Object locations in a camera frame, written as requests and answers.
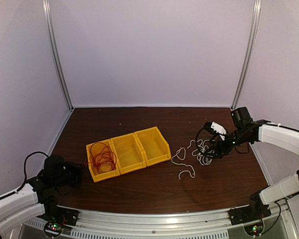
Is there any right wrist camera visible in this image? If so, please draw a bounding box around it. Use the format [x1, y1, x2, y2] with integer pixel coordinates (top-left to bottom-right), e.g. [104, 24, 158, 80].
[204, 121, 227, 141]

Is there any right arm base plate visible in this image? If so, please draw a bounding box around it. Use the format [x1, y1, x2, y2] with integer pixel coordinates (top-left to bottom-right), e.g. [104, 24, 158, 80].
[228, 206, 271, 225]

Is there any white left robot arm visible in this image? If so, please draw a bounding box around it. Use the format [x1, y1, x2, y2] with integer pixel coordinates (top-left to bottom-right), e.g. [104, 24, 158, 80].
[0, 155, 85, 238]

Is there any aluminium corner post right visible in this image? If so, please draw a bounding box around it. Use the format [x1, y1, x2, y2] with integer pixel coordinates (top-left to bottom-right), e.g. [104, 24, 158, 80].
[231, 0, 262, 110]

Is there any aluminium front rail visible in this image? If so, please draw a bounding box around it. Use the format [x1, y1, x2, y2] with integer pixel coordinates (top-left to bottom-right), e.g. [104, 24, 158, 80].
[8, 200, 299, 239]

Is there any left controller board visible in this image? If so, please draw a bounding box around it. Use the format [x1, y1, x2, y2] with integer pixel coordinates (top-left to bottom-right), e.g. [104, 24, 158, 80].
[43, 222, 64, 237]

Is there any right controller board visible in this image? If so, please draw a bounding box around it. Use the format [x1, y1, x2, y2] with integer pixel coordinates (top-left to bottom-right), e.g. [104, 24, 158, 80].
[243, 223, 264, 237]

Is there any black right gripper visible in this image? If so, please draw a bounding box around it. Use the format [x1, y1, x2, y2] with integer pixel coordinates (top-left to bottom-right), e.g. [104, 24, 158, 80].
[204, 128, 251, 159]

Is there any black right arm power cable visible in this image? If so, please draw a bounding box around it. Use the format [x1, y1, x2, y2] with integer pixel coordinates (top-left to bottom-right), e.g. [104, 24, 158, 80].
[259, 189, 299, 236]

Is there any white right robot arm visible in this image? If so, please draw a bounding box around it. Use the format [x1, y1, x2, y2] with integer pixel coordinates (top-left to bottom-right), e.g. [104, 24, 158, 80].
[205, 107, 299, 220]

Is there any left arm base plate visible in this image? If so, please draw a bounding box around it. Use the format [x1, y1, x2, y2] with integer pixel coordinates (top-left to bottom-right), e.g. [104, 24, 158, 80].
[38, 205, 79, 226]

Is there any yellow middle bin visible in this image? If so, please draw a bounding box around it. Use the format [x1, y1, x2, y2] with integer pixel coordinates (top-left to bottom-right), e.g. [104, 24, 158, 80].
[111, 133, 147, 174]

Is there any yellow far bin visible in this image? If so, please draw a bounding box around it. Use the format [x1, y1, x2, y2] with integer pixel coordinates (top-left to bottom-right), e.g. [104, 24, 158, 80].
[135, 126, 171, 166]

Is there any black right camera cable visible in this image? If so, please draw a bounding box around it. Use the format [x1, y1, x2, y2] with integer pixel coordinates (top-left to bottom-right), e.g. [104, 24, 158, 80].
[195, 121, 236, 159]

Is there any aluminium corner post left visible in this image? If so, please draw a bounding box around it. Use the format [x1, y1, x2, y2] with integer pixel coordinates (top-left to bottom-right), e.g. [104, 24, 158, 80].
[42, 0, 74, 111]

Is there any thin red cable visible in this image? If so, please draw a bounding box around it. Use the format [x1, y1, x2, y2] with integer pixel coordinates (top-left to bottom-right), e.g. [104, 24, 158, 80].
[88, 142, 118, 174]

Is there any black camera cable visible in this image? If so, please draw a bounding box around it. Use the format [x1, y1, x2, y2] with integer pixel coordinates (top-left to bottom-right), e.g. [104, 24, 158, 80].
[195, 121, 236, 159]
[14, 151, 50, 194]

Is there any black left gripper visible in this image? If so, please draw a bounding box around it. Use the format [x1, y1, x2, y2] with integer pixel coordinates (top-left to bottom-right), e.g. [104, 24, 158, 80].
[52, 160, 84, 190]

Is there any black left camera cable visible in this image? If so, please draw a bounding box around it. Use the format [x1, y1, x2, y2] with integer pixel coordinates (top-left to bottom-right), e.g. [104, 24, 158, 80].
[14, 151, 50, 194]

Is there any aluminium corner post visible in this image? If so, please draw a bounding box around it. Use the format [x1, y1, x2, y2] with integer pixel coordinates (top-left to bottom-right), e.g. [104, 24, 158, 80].
[231, 0, 262, 110]
[42, 0, 74, 111]

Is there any controller board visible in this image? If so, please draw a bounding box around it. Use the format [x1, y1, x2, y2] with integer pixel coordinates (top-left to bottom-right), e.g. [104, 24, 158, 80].
[243, 223, 264, 237]
[43, 222, 64, 237]

